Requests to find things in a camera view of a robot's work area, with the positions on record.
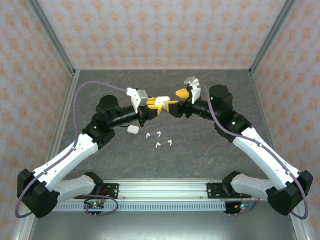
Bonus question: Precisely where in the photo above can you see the white earbud charging case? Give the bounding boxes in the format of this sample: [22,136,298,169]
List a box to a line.
[126,124,140,135]
[154,95,171,111]

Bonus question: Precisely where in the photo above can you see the small controller circuit board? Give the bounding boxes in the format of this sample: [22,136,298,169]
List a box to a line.
[226,201,254,214]
[83,199,106,211]

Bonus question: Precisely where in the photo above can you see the grey metal panel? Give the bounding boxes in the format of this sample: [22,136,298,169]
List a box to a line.
[26,211,305,240]

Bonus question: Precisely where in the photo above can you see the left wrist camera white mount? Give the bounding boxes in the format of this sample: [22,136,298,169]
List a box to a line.
[125,87,149,114]

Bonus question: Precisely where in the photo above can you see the aluminium table back rail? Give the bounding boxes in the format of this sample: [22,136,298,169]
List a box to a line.
[73,66,252,71]

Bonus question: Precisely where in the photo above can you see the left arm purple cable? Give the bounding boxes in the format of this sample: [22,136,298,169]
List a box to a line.
[14,81,129,219]

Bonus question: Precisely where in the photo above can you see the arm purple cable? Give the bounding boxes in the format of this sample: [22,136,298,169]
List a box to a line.
[14,81,129,219]
[199,84,309,220]

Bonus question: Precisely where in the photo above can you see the aluminium table side rail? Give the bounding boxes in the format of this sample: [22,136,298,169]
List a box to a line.
[12,69,81,240]
[249,70,310,240]

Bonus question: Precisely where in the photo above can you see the aluminium frame post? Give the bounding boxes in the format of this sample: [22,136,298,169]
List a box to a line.
[26,0,77,77]
[249,0,300,76]

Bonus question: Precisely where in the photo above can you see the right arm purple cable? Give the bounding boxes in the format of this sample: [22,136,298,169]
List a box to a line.
[199,84,309,220]

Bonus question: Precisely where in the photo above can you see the aluminium arm base rail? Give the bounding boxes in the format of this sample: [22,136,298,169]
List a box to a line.
[47,177,301,201]

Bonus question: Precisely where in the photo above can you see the thin controller cable loop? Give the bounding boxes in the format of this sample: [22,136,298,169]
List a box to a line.
[84,194,120,218]
[228,192,262,216]

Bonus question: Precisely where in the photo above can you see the slotted white cable duct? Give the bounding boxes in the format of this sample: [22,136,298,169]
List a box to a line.
[53,201,227,212]

